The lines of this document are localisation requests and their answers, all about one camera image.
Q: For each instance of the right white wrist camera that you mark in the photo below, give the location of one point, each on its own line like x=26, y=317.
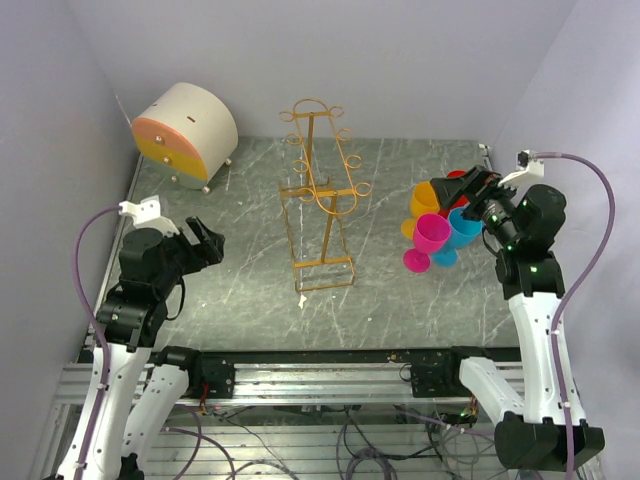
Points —
x=529, y=169

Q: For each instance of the red wine glass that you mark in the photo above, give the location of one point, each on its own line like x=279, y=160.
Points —
x=457, y=175

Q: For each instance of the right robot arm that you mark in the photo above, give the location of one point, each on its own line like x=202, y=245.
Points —
x=545, y=428

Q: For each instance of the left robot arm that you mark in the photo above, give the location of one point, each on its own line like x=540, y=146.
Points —
x=116, y=430

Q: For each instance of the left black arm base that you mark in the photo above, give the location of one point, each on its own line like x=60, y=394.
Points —
x=209, y=376

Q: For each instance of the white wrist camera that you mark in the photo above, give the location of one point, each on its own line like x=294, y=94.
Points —
x=529, y=169
x=147, y=214

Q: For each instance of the aluminium mounting rail frame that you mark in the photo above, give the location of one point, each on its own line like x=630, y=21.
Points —
x=325, y=378

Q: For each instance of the pink wine glass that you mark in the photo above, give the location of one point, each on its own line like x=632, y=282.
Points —
x=428, y=233

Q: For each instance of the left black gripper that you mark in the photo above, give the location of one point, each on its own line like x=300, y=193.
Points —
x=204, y=253

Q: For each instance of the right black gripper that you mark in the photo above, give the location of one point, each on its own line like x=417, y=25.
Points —
x=479, y=182

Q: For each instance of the yellow wine glass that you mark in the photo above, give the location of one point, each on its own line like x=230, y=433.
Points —
x=423, y=200

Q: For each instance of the gold wire wine glass rack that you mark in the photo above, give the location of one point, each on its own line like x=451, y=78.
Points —
x=323, y=191

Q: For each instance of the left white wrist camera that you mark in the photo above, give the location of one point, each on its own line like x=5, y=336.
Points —
x=147, y=214

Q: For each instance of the blue wine glass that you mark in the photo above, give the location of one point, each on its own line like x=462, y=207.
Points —
x=463, y=232

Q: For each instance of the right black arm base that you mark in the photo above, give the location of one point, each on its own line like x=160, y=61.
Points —
x=434, y=373

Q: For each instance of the round white mini drawer cabinet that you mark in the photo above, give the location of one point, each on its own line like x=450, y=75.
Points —
x=188, y=134

